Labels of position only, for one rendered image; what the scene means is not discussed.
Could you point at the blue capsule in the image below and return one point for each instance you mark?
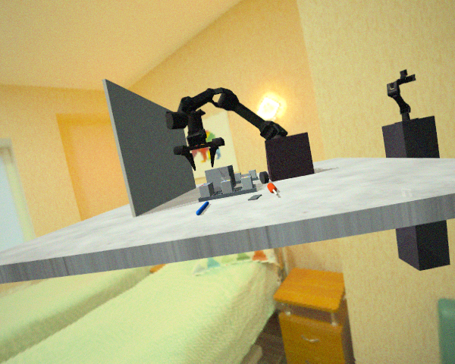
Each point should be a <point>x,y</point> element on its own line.
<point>201,209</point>

